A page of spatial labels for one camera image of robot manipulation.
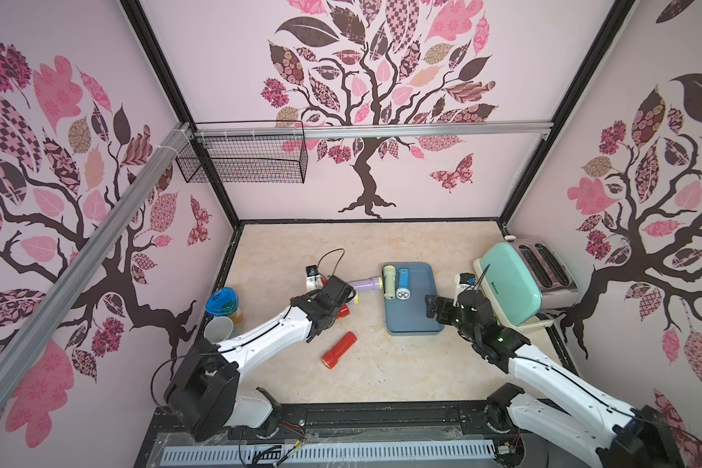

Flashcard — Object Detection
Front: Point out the red flashlight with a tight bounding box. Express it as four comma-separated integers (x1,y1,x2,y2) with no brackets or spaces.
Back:
321,331,357,370
337,304,350,319

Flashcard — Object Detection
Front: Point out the purple flashlight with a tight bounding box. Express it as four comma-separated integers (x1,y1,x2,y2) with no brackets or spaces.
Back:
349,276,383,293

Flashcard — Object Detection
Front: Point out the blue flashlight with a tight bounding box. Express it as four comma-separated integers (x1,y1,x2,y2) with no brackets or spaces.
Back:
396,268,411,300

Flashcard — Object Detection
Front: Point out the pale green flashlight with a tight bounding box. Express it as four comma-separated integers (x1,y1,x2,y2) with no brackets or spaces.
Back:
382,264,397,300

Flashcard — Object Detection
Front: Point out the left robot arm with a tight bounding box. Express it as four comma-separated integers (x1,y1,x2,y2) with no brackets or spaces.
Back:
165,276,356,442

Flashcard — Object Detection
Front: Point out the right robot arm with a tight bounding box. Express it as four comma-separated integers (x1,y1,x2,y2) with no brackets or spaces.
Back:
425,289,684,467

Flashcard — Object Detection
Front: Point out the blue-grey storage tray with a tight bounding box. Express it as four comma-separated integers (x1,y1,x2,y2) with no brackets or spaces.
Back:
382,262,444,337

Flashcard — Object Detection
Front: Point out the mint green toaster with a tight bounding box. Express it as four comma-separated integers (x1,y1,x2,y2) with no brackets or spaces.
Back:
473,235,580,333

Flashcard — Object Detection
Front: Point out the blue-lid printed cup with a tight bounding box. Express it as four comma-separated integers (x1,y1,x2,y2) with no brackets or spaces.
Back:
205,288,243,324

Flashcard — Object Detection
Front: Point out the white slotted cable duct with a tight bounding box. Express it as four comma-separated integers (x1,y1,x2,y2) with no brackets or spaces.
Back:
158,440,496,467

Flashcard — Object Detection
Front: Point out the black wire basket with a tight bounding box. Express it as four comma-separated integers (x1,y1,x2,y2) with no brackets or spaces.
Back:
176,119,309,184

